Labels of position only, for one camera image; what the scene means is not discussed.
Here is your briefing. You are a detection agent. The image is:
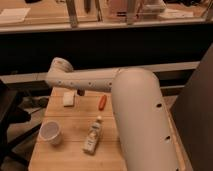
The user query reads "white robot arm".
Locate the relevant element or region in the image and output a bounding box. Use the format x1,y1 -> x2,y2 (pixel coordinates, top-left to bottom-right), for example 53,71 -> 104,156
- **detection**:
45,57 -> 180,171

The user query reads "white sponge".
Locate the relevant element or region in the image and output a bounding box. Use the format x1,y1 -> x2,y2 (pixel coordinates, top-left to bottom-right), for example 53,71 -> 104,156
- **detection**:
63,92 -> 75,107

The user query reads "orange carrot toy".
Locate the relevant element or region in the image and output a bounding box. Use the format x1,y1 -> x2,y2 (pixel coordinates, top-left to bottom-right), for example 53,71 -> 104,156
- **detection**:
98,95 -> 107,111

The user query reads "white paper cup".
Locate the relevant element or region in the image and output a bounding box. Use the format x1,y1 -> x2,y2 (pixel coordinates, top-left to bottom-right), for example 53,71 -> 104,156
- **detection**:
39,121 -> 62,145

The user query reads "small clear bottle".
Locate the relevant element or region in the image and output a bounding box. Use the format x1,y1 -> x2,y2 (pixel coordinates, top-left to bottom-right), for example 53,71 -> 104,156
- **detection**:
83,116 -> 102,155

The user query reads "black chair at left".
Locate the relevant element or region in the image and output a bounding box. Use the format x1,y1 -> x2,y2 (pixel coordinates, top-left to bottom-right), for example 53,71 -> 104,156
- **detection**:
0,79 -> 41,166

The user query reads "paper sheet on bench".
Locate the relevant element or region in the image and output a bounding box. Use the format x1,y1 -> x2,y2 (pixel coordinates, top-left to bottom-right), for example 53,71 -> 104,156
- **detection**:
0,8 -> 30,24

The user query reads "dark panel at right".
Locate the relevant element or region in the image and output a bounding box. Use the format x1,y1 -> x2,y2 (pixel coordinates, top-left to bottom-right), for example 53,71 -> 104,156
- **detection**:
171,43 -> 213,171

